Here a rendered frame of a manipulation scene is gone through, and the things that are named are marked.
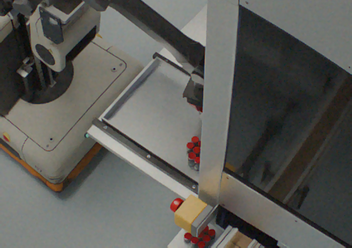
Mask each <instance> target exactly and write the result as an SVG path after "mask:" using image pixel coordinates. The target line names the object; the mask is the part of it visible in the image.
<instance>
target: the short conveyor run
mask: <svg viewBox="0 0 352 248"><path fill-rule="evenodd" d="M231 242H232V243H231ZM210 248H265V247H263V246H262V245H261V244H259V243H257V240H256V239H254V240H252V239H250V238H249V237H247V236H246V235H244V234H242V233H241V232H239V231H238V228H236V227H235V228H232V226H229V225H228V227H226V229H225V230H224V232H223V233H222V234H221V235H220V237H219V238H218V239H217V241H215V243H213V245H212V246H211V247H210Z"/></svg>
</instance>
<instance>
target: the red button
mask: <svg viewBox="0 0 352 248"><path fill-rule="evenodd" d="M182 203H184V200H182V199H181V198H176V199H174V200H173V201H172V202H171V204H170V210H172V211H173V212H175V211H177V210H178V209H179V207H180V206H181V205H182Z"/></svg>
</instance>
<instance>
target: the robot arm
mask: <svg viewBox="0 0 352 248"><path fill-rule="evenodd" d="M42 1H43V0H0V16H6V15H7V14H8V13H9V12H10V11H11V10H12V9H13V8H14V9H15V10H17V11H18V12H19V13H21V14H24V15H25V16H26V15H27V16H32V15H33V13H34V12H35V11H36V9H37V8H38V5H39V4H40V3H42ZM83 2H85V3H86V4H88V5H89V6H90V7H92V8H93V9H94V10H96V11H98V12H103V11H105V10H106V9H107V7H108V6H109V7H111V8H113V9H115V10H116V11H117V12H119V13H120V14H121V15H123V16H124V17H125V18H127V19H129V21H130V22H132V23H133V24H135V25H136V26H137V27H138V28H139V29H141V30H142V31H143V32H145V33H147V35H148V36H150V37H151V38H152V39H154V40H155V41H157V42H158V43H159V44H160V45H161V46H162V47H164V48H166V49H167V50H168V51H169V52H170V53H171V54H172V55H173V57H174V58H175V60H176V61H177V62H178V63H179V64H180V65H182V68H183V69H185V70H186V71H187V72H188V73H189V74H191V78H190V79H189V81H188V84H187V85H186V87H185V89H184V92H183V96H182V97H183V98H184V97H186V98H187V102H188V103H189V104H190V105H191V106H192V107H194V108H195V109H196V110H197V111H199V108H200V107H202V108H203V103H204V66H205V54H206V46H203V44H201V43H200V42H198V41H195V40H193V39H192V38H189V37H188V36H187V35H186V34H184V33H183V32H182V31H180V30H179V29H178V28H176V27H175V26H174V25H173V24H171V22H169V21H168V20H167V19H166V18H164V17H163V16H162V15H160V14H159V13H158V12H156V11H155V10H154V9H153V8H151V7H150V6H149V5H147V3H145V2H144V1H142V0H83Z"/></svg>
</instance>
